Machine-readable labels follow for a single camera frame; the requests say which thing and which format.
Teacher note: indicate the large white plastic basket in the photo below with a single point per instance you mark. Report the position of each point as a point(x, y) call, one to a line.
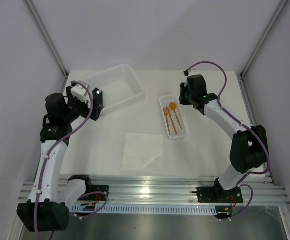
point(120, 85)

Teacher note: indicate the orange plastic spoon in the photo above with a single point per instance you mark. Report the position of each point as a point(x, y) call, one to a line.
point(173, 107)

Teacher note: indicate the right aluminium frame post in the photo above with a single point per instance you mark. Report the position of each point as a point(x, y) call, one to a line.
point(265, 36)

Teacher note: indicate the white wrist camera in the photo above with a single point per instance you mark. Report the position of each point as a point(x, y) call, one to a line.
point(192, 72)
point(79, 90)

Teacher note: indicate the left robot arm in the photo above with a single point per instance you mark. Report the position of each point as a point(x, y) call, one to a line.
point(46, 209)

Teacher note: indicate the black block in basket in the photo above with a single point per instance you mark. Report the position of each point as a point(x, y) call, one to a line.
point(97, 98)

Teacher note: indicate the orange plastic fork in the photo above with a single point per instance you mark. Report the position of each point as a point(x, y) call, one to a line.
point(165, 111)

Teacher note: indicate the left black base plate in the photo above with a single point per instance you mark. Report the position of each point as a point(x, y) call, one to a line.
point(96, 197)

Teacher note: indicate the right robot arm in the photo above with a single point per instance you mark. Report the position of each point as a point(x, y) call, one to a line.
point(249, 146)

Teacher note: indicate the white paper napkin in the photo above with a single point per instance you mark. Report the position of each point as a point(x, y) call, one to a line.
point(143, 152)

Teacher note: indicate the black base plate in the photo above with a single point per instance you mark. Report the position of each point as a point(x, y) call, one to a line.
point(96, 197)
point(210, 195)

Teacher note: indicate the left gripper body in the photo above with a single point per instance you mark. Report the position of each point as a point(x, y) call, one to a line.
point(76, 107)

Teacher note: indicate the small white utensil tray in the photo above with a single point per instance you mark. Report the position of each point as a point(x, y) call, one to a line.
point(165, 101)

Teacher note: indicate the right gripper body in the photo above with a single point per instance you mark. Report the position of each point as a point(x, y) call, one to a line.
point(186, 96)

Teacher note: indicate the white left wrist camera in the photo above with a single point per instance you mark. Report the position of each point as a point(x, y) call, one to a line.
point(79, 90)

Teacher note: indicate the aluminium mounting rail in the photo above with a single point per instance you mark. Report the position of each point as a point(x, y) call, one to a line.
point(162, 190)

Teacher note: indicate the white slotted cable duct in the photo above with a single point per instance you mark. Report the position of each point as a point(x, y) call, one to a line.
point(154, 209)

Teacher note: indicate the left aluminium frame post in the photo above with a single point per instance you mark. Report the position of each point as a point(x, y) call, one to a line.
point(33, 12)

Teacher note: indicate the aluminium frame post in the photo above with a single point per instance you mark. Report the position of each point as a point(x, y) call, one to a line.
point(33, 12)
point(265, 36)

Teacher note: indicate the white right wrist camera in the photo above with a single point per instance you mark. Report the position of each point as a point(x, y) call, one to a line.
point(192, 72)

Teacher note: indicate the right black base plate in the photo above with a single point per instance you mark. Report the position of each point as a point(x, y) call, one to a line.
point(210, 195)

